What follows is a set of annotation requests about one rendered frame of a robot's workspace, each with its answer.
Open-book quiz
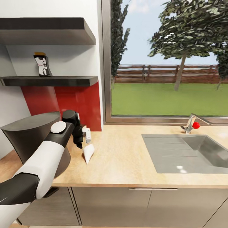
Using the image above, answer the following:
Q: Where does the bottle of coffee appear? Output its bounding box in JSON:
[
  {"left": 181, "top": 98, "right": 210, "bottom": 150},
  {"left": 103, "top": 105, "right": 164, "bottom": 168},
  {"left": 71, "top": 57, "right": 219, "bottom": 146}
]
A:
[{"left": 34, "top": 52, "right": 53, "bottom": 77}]

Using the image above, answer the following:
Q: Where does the paper coffee filter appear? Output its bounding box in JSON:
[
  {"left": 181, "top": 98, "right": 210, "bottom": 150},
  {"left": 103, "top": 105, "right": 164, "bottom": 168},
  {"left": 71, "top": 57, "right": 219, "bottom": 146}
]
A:
[{"left": 83, "top": 144, "right": 95, "bottom": 164}]

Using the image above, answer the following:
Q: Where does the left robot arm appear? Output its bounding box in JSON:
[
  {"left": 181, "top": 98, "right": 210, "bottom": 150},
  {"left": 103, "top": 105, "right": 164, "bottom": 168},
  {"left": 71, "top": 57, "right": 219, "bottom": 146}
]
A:
[{"left": 0, "top": 110, "right": 91, "bottom": 228}]

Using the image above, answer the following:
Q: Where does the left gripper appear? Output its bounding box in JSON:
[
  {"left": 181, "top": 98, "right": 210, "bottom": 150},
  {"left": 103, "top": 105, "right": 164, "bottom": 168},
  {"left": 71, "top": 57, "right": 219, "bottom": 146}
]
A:
[{"left": 72, "top": 126, "right": 83, "bottom": 149}]

